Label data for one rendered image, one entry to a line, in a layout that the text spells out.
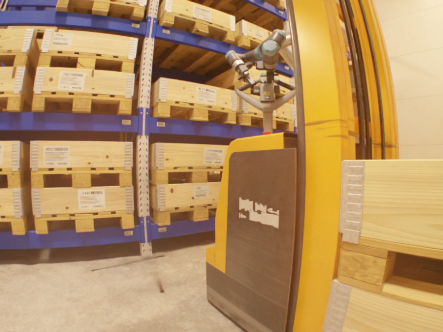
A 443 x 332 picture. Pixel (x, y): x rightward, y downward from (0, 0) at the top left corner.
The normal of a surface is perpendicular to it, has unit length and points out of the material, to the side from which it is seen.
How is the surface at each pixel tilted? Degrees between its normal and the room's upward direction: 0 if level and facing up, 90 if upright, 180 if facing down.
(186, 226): 90
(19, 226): 90
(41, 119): 90
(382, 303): 90
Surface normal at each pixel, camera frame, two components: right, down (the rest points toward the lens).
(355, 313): -0.83, 0.00
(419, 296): -0.52, -0.78
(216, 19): 0.55, 0.00
